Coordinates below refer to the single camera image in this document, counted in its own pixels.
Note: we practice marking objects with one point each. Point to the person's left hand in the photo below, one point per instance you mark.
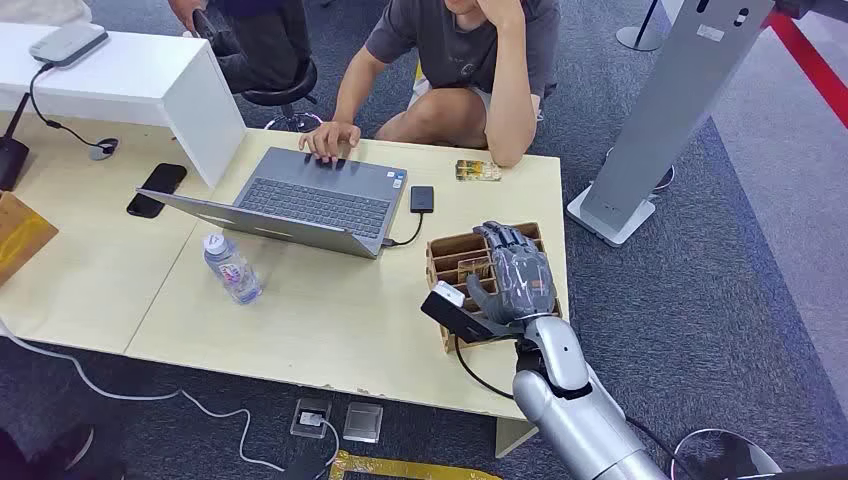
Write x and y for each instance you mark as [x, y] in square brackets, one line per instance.
[498, 12]

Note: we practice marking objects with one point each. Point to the black round stool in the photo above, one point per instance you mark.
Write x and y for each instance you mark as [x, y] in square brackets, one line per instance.
[281, 93]

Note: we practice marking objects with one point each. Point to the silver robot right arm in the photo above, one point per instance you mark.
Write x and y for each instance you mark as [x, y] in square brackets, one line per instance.
[576, 411]

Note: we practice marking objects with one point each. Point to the yellow floor tape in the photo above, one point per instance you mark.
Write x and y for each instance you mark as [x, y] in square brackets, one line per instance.
[397, 468]

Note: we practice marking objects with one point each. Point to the grey flat device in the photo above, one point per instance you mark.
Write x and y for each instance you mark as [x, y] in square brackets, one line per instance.
[68, 44]

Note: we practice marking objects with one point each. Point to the black smartphone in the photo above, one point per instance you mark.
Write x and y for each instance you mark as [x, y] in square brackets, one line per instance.
[157, 190]

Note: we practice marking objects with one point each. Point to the grey kiosk stand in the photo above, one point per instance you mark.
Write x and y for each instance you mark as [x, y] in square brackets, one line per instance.
[662, 112]

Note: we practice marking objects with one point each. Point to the wooden slotted card holder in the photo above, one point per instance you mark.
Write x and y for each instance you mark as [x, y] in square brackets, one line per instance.
[450, 255]

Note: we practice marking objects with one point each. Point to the white desk riser shelf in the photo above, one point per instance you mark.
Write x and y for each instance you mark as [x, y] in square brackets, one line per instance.
[132, 79]

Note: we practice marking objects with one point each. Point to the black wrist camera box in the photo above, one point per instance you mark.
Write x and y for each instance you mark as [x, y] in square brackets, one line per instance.
[453, 313]

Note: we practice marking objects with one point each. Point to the open floor socket box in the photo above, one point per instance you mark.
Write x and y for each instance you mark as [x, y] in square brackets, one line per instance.
[310, 417]

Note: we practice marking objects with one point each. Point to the round stanchion base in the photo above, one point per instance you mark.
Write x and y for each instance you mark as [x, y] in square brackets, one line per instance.
[639, 34]

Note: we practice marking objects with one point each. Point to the grey open laptop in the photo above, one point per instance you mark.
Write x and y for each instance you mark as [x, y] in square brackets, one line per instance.
[311, 202]

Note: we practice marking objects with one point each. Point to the black external drive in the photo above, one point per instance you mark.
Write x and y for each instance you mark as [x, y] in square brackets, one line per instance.
[422, 199]

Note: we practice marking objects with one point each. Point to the clear plastic water bottle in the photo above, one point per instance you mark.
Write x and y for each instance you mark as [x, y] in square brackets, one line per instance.
[232, 270]

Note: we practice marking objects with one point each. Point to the closed metal floor socket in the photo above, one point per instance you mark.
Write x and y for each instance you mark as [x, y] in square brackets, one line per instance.
[363, 422]

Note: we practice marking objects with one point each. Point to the yellow patterned card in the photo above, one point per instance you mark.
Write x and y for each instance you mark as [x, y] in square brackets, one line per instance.
[478, 171]

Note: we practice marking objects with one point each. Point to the person on stool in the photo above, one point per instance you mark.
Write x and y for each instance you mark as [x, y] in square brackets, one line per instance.
[258, 40]

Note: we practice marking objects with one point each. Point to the person's left forearm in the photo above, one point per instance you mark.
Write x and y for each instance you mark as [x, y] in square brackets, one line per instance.
[510, 99]

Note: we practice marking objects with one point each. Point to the brown card in holder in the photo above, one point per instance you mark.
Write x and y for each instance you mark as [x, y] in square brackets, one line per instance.
[474, 268]

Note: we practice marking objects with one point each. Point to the seated person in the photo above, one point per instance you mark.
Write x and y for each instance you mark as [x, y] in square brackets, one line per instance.
[457, 60]

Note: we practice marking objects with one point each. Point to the person's right hand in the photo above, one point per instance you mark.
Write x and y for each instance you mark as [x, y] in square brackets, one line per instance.
[329, 140]

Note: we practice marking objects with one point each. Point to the brown cardboard box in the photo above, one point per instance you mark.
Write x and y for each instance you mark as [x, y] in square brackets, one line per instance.
[20, 235]

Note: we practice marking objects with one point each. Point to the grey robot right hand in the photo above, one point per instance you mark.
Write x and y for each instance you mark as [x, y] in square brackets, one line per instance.
[523, 278]

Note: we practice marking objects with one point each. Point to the person's right forearm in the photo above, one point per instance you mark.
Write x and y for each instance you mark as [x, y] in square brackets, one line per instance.
[354, 89]

